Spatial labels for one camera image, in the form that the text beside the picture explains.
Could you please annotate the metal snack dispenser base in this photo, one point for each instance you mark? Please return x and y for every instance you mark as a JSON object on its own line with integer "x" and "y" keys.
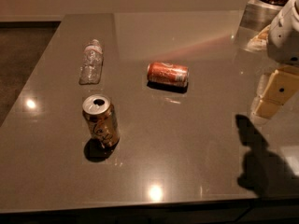
{"x": 258, "y": 14}

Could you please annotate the gold upright soda can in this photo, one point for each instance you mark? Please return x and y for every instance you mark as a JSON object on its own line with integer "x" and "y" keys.
{"x": 100, "y": 116}

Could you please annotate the red coke can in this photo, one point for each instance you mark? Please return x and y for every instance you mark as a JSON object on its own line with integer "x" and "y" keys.
{"x": 168, "y": 74}

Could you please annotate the clear plastic water bottle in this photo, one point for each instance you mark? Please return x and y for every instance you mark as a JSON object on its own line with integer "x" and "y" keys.
{"x": 93, "y": 56}

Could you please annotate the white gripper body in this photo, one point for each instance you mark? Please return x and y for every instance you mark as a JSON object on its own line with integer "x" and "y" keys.
{"x": 285, "y": 36}

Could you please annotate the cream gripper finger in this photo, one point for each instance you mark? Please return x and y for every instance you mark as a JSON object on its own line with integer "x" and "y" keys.
{"x": 262, "y": 105}
{"x": 282, "y": 86}

